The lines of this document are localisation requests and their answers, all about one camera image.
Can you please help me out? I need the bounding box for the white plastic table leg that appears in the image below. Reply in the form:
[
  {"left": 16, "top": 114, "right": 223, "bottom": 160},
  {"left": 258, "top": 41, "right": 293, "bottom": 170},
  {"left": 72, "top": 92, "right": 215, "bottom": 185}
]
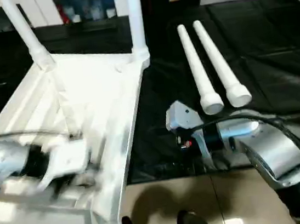
[
  {"left": 192, "top": 14, "right": 253, "bottom": 112},
  {"left": 176, "top": 20, "right": 225, "bottom": 118},
  {"left": 0, "top": 0, "right": 57, "bottom": 77},
  {"left": 124, "top": 0, "right": 151, "bottom": 62}
]

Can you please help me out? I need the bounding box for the white plastic table top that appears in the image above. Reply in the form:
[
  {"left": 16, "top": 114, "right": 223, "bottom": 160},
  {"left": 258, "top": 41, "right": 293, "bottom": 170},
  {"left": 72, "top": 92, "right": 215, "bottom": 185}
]
[{"left": 0, "top": 42, "right": 173, "bottom": 224}]

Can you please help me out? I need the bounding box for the black work mat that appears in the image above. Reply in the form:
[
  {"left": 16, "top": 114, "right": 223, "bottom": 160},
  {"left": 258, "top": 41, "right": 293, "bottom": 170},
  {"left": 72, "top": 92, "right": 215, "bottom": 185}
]
[{"left": 0, "top": 0, "right": 300, "bottom": 201}]

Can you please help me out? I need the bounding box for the white glass door cabinet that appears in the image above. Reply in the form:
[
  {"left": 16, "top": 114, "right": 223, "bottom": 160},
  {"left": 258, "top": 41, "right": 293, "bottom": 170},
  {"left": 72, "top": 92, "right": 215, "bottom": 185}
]
[{"left": 0, "top": 0, "right": 131, "bottom": 35}]

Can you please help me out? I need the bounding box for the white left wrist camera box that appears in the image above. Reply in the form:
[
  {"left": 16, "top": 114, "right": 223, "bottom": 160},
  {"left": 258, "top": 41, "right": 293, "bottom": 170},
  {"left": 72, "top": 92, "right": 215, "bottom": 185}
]
[{"left": 32, "top": 136, "right": 95, "bottom": 191}]

